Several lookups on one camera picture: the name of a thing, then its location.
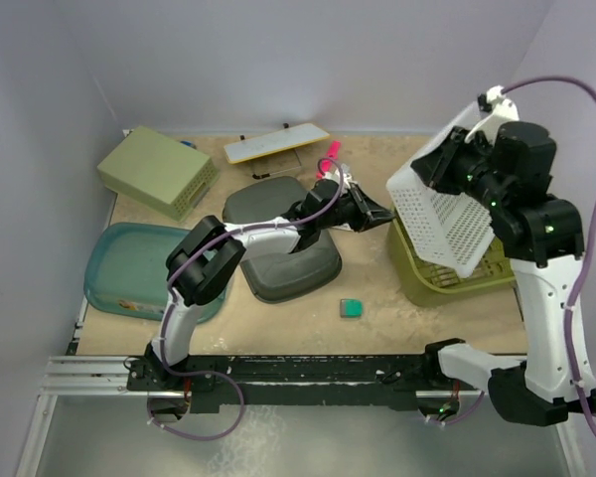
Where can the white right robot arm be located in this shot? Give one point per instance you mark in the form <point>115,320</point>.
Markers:
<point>543,239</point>

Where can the grey plastic tub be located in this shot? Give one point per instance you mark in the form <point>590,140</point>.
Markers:
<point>281,277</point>

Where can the pink plastic clip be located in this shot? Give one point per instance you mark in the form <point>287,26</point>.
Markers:
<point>325,163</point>

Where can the aluminium frame rails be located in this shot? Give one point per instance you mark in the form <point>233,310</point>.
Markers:
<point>68,376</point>

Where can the teal plastic tub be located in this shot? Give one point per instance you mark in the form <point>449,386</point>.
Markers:
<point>127,274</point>

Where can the yellow framed whiteboard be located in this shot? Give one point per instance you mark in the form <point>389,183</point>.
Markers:
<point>288,138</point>

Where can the light green perforated basket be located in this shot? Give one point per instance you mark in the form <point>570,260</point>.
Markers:
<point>159,172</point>

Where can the white perforated basket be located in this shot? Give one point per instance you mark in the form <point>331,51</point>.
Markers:
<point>452,231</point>

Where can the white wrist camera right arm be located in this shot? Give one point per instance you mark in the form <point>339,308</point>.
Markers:
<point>498,109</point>

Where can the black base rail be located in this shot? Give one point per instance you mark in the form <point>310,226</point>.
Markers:
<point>391,381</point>

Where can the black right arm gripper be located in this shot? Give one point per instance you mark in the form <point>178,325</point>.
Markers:
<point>436,166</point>

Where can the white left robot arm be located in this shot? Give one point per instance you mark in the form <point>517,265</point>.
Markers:
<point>202,265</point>

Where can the olive green plastic bin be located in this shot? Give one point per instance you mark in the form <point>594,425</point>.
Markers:
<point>426,284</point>

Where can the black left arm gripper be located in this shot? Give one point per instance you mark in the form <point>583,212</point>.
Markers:
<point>367,214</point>

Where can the green and grey eraser block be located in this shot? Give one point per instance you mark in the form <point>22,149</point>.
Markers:
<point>351,308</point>

